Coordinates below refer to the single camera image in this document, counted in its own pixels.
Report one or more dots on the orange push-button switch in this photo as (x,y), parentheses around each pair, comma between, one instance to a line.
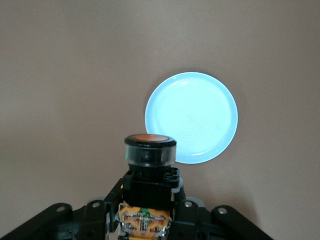
(150,187)

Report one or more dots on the light blue round plate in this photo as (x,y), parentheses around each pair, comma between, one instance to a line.
(200,112)

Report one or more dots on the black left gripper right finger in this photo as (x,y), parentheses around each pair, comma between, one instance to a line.
(200,222)

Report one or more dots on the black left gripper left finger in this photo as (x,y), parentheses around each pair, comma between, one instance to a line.
(75,222)

